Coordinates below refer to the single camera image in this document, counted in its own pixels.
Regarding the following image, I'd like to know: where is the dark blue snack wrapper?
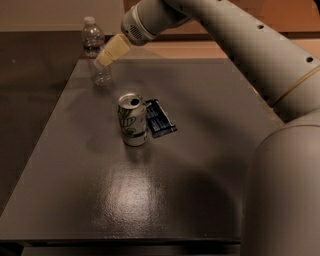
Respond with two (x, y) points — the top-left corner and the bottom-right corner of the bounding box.
(146, 99), (177, 138)

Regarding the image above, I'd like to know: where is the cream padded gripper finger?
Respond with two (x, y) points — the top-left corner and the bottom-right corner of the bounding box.
(95, 34), (131, 67)

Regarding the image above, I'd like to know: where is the clear plastic water bottle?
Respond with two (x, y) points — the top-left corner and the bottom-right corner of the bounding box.
(81, 16), (112, 87)

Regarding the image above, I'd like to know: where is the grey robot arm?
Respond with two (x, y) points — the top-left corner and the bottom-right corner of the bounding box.
(96, 0), (320, 256)

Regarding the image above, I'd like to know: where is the white green soda can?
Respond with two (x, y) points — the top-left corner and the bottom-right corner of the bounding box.
(118, 93), (147, 147)

